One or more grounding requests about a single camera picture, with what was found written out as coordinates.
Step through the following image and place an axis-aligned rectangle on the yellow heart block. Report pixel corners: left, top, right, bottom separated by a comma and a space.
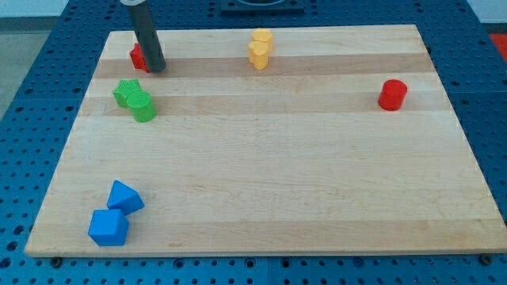
248, 41, 269, 70

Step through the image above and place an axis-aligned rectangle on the wooden board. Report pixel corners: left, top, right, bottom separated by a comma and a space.
25, 25, 506, 257

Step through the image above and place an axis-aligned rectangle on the yellow pentagon block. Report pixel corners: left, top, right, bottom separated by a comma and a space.
252, 28, 273, 55

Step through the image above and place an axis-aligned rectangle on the green cylinder block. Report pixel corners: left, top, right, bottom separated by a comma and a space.
127, 90, 157, 123

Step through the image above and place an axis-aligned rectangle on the green star block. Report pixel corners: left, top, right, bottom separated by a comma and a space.
112, 78, 142, 108

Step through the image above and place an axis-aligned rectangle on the blue triangle block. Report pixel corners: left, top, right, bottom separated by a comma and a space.
106, 180, 145, 215

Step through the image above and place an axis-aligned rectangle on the red star block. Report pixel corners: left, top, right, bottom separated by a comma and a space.
129, 43, 149, 73

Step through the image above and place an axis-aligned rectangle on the red cylinder block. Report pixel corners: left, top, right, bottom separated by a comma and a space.
378, 79, 408, 111

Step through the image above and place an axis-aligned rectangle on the blue cube block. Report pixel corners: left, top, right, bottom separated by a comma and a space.
88, 209, 129, 246

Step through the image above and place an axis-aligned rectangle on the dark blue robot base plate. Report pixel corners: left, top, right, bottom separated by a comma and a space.
219, 0, 305, 15

